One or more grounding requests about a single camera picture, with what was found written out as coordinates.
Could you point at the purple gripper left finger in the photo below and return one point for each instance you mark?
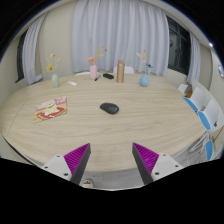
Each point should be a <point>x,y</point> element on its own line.
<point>71,166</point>

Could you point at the white blue chair far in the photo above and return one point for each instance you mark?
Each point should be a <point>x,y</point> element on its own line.
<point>197,99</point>

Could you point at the white blue chair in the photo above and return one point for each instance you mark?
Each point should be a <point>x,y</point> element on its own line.
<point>197,99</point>
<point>209,116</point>

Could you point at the colourful picture book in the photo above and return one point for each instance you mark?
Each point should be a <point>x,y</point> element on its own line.
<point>51,109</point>

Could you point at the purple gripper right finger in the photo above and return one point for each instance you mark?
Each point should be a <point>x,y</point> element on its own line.
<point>153,166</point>

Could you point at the white chair far right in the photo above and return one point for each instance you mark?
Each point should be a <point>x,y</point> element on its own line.
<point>182,88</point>

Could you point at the black computer mouse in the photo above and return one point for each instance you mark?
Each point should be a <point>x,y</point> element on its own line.
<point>109,108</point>

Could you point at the white right curtain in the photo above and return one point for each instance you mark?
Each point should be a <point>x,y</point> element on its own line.
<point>195,60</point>

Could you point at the white left curtain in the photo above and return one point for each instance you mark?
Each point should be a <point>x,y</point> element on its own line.
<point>29,50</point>

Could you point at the blue vase with flowers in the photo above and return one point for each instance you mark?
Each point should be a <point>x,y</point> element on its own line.
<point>144,80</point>

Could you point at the blue chair lower right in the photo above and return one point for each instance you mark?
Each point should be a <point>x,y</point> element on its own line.
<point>214,146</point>

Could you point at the small white card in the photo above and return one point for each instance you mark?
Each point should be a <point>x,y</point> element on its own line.
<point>72,83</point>

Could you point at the green vase with flowers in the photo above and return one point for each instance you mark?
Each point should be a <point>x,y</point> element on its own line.
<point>52,64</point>

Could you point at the pink vase with flowers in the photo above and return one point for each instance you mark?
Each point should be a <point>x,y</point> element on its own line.
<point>92,60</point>

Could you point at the black remote control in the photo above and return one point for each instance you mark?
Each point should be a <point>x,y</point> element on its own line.
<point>108,76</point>

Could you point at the white centre curtain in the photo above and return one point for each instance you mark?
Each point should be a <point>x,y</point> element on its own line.
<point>132,30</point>

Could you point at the white blue chair near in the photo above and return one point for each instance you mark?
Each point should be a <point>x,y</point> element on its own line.
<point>209,116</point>

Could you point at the white curtain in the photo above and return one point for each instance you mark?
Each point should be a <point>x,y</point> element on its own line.
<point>29,50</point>
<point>195,60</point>
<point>132,30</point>

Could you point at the copper metal bottle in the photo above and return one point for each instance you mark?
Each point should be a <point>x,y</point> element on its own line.
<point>120,71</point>

